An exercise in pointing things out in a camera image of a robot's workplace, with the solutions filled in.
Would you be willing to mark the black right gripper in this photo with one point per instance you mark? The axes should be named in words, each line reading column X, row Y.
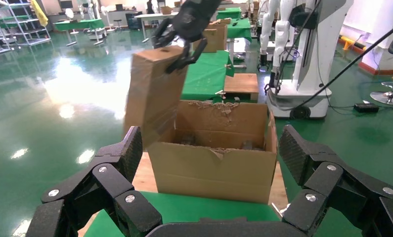
column 196, row 19

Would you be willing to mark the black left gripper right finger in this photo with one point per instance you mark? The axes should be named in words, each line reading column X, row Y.
column 330, row 196

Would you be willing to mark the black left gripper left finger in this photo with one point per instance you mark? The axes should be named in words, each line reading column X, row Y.
column 104, row 196

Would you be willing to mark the small brown cardboard box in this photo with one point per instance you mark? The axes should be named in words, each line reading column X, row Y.
column 153, row 95

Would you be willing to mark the background cardboard carton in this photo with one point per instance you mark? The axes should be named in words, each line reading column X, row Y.
column 221, row 36
column 209, row 41

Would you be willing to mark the open brown cardboard carton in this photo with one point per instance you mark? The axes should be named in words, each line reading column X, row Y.
column 212, row 173

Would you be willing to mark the white table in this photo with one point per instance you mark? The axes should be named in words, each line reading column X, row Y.
column 157, row 15

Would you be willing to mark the green tablecloth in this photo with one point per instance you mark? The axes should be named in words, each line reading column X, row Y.
column 206, row 75
column 229, row 13
column 78, row 24
column 240, row 29
column 189, row 212

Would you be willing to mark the silver binder clip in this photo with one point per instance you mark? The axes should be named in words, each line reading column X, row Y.
column 228, row 65
column 220, row 94

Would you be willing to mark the wooden stool block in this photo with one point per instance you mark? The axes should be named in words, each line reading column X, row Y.
column 241, row 83

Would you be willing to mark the black power adapter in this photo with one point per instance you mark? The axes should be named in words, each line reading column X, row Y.
column 366, row 108

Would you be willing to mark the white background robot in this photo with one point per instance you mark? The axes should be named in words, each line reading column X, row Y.
column 314, row 65

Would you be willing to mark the yellow cloth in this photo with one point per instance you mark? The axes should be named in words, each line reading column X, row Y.
column 39, row 13

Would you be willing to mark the yellow floor bumper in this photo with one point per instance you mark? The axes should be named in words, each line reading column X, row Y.
column 348, row 42

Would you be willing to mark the metal shelf rack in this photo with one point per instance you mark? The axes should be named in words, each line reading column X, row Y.
column 6, row 19

